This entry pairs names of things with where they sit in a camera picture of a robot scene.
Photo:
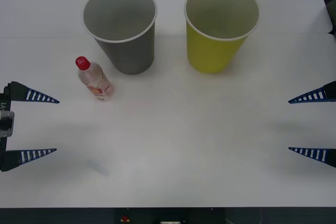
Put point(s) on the yellow-green plastic waste bin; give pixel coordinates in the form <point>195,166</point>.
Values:
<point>210,51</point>

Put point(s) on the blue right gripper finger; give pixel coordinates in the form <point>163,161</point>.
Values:
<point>329,155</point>
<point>328,94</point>

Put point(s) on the dark robot torso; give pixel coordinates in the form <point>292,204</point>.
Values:
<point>78,216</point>

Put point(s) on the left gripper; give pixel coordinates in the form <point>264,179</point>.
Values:
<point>5,98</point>

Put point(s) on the grey plastic waste bin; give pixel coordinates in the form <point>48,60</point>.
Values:
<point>119,19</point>

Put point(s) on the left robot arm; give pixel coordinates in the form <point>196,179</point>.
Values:
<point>6,123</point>

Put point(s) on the clear bottle with red cap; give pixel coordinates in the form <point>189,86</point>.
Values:
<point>95,79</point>

